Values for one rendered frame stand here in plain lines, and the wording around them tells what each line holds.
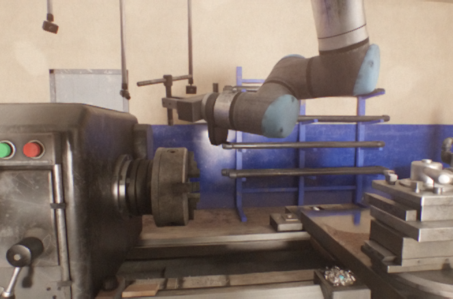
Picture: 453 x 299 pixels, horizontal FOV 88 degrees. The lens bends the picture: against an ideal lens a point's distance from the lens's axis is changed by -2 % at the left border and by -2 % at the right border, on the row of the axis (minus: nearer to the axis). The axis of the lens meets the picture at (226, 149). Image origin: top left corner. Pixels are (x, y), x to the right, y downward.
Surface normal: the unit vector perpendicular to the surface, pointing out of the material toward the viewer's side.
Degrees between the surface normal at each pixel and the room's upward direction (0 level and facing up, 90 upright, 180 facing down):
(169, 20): 90
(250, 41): 90
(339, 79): 121
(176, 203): 100
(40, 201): 90
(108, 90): 90
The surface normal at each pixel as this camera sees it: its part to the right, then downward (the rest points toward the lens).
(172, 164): 0.07, -0.63
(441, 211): 0.06, 0.08
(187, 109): -0.56, 0.32
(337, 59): -0.54, 0.56
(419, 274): 0.00, -1.00
